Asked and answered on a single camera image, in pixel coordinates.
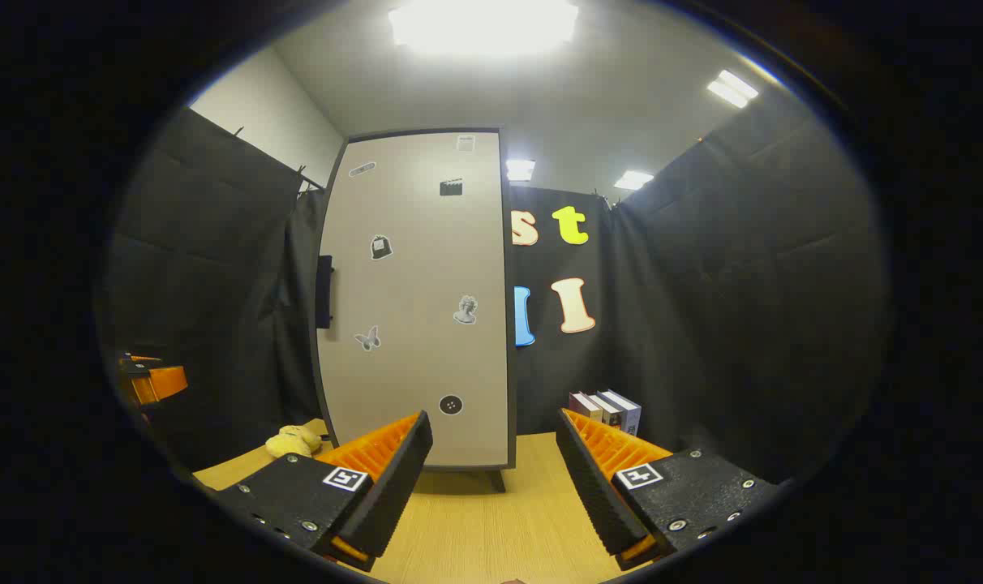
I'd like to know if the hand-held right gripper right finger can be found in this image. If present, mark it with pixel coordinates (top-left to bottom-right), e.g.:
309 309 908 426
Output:
556 408 780 571

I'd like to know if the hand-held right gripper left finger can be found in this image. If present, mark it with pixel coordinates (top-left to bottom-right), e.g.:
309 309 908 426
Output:
216 410 434 573

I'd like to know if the black door handle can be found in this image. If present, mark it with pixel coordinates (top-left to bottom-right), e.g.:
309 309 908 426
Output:
315 255 334 329

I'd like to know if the grey cabinet door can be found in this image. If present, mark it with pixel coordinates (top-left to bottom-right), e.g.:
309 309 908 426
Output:
311 130 510 469

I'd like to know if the dark spine book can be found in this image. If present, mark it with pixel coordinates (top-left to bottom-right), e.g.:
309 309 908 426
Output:
586 393 625 428

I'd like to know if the yellow plush toy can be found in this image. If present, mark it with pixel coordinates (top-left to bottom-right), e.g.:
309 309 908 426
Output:
265 424 324 459

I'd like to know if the black backdrop cloth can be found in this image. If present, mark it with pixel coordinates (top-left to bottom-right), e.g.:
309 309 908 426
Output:
102 85 894 487

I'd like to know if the double strip ceiling light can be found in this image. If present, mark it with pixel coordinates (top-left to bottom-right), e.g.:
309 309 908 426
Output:
706 69 760 109

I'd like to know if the large ceiling light panel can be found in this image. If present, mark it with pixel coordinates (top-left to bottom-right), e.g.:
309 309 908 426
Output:
388 0 580 58

